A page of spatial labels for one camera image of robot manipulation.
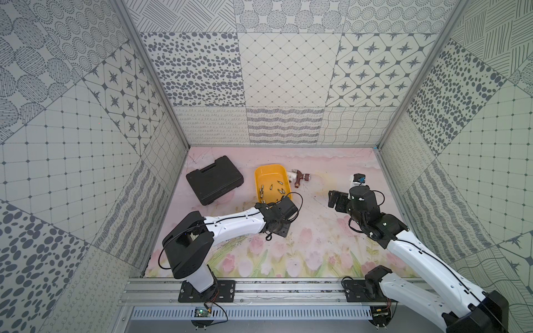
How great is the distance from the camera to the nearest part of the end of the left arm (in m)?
0.61

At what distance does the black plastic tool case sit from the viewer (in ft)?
3.19

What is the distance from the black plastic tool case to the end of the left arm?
0.37m
